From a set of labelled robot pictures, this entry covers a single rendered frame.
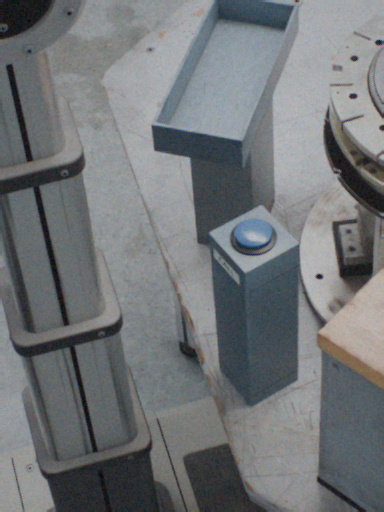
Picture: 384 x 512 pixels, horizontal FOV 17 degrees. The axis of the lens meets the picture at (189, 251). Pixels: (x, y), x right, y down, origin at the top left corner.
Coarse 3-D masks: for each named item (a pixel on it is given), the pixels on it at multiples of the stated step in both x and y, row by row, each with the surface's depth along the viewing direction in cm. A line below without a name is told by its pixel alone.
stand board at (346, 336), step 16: (368, 288) 129; (352, 304) 128; (368, 304) 127; (336, 320) 126; (352, 320) 126; (368, 320) 126; (320, 336) 126; (336, 336) 125; (352, 336) 125; (368, 336) 125; (336, 352) 125; (352, 352) 124; (368, 352) 124; (352, 368) 125; (368, 368) 123
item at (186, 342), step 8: (176, 296) 244; (176, 304) 246; (176, 312) 248; (176, 320) 251; (184, 320) 250; (184, 328) 252; (184, 336) 253; (184, 344) 257; (192, 344) 253; (184, 352) 256; (192, 352) 255
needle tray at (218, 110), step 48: (240, 0) 160; (192, 48) 155; (240, 48) 160; (288, 48) 158; (192, 96) 155; (240, 96) 154; (192, 144) 147; (240, 144) 144; (192, 192) 164; (240, 192) 161
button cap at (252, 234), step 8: (240, 224) 138; (248, 224) 138; (256, 224) 138; (264, 224) 138; (240, 232) 137; (248, 232) 137; (256, 232) 137; (264, 232) 137; (240, 240) 137; (248, 240) 137; (256, 240) 137; (264, 240) 137; (248, 248) 137; (256, 248) 137
